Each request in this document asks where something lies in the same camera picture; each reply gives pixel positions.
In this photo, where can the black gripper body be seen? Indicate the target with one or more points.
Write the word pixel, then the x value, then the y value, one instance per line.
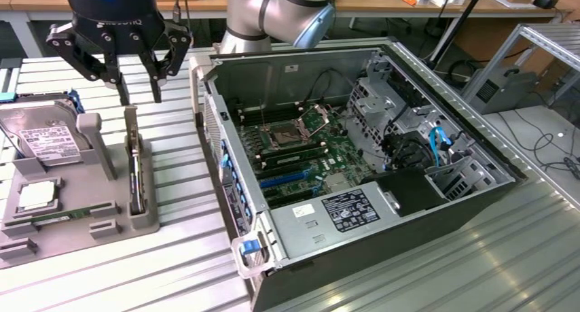
pixel 114 16

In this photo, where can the green graphics card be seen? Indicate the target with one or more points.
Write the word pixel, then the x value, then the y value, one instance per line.
pixel 136 176

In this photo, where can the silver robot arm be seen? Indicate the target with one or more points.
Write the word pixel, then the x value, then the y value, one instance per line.
pixel 254 13

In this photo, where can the hard disk with blue carrier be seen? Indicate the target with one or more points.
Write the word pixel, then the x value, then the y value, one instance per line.
pixel 40 142

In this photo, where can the blue slot clip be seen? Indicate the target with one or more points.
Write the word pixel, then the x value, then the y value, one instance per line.
pixel 239 188
pixel 223 146
pixel 248 214
pixel 234 176
pixel 224 160
pixel 243 200

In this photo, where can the CPU socket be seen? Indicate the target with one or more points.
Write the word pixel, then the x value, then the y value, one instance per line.
pixel 287 137

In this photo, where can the silver socket cover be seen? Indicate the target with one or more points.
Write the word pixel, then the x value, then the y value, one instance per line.
pixel 318 120

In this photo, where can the grey parts rack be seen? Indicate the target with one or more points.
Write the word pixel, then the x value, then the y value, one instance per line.
pixel 76 203

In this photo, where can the silver CPU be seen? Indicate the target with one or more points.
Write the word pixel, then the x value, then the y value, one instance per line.
pixel 36 195

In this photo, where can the green RAM stick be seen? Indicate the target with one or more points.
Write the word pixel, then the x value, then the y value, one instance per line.
pixel 54 218
pixel 295 157

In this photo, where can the blue expansion slot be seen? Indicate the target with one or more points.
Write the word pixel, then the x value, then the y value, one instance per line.
pixel 280 179

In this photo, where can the green motherboard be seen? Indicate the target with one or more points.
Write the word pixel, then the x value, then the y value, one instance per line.
pixel 338 155

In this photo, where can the silver chipset heatsink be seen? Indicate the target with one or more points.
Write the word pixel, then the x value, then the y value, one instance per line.
pixel 340 183

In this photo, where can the wooden desk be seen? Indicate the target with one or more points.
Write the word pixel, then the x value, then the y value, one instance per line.
pixel 386 4

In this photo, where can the blue case latch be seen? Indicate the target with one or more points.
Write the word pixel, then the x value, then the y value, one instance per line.
pixel 250 248

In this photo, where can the silver power supply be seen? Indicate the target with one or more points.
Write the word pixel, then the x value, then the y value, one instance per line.
pixel 299 230

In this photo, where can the black plastic box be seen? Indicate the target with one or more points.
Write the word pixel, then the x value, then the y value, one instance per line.
pixel 408 189

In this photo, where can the black tripod pole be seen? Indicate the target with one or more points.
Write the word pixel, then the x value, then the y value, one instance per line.
pixel 458 24

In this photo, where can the open black PC case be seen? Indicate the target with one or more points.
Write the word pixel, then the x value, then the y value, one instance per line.
pixel 344 278

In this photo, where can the silver slotted disk bay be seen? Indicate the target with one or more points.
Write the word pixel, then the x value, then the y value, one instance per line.
pixel 458 183

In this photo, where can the grey tower computer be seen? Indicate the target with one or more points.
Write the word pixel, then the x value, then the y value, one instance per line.
pixel 507 94

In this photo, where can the white papers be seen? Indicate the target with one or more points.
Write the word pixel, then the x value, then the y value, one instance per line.
pixel 512 3

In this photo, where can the aluminium profile frame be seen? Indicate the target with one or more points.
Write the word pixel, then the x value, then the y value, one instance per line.
pixel 558 36

